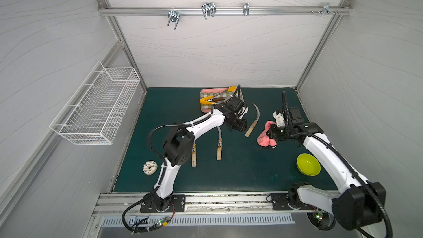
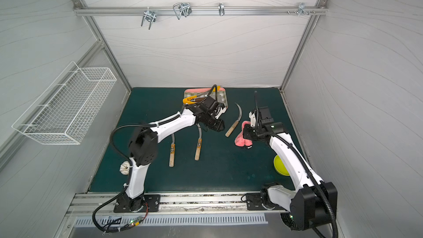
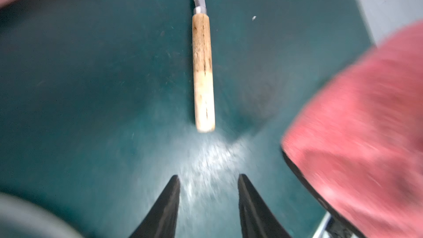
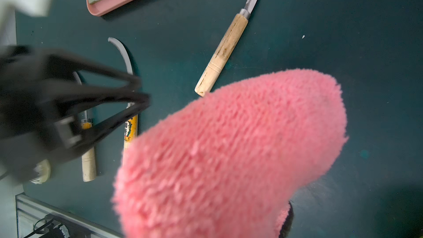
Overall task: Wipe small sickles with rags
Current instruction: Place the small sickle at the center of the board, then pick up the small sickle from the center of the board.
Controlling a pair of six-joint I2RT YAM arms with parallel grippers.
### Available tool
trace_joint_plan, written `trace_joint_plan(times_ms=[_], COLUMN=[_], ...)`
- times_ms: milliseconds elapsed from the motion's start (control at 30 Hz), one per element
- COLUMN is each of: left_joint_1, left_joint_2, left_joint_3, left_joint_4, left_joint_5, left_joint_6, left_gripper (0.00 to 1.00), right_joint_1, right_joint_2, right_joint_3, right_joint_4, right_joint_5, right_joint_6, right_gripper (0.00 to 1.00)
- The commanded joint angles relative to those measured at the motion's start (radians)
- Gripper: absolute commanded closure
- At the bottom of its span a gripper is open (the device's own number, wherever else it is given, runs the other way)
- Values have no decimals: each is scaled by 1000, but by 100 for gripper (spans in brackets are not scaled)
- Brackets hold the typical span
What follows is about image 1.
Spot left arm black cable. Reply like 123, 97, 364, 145
121, 194, 176, 234

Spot white rope ball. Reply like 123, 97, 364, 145
143, 160, 158, 176

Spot metal U-bolt clamp middle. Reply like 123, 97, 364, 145
201, 2, 217, 20

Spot yellow tipped metal tongs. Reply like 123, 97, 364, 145
200, 86, 237, 105

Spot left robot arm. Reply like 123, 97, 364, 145
148, 96, 247, 206

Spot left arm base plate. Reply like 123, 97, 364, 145
140, 193, 186, 213

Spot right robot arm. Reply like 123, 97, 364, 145
266, 122, 393, 238

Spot metal u-bolt clamp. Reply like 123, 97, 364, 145
201, 2, 217, 20
167, 9, 181, 30

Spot lime green bowl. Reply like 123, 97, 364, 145
296, 153, 321, 176

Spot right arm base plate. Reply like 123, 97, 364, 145
265, 192, 315, 211

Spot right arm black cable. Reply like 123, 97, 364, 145
306, 209, 336, 231

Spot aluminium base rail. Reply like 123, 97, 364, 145
92, 191, 315, 217

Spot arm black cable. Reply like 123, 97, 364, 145
306, 209, 336, 231
121, 194, 176, 234

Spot white wire basket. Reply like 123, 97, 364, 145
50, 61, 140, 145

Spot white vent strip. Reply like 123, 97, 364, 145
101, 213, 296, 228

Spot metal U-bolt clamp left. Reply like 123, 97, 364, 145
167, 9, 181, 30

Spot aluminium crossbar rail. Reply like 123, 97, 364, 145
99, 5, 353, 17

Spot pink checkered tray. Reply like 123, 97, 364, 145
200, 89, 245, 113

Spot metal bracket with bolts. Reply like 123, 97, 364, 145
311, 3, 340, 17

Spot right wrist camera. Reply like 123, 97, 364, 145
273, 110, 286, 129

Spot pink rag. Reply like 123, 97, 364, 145
257, 121, 277, 149

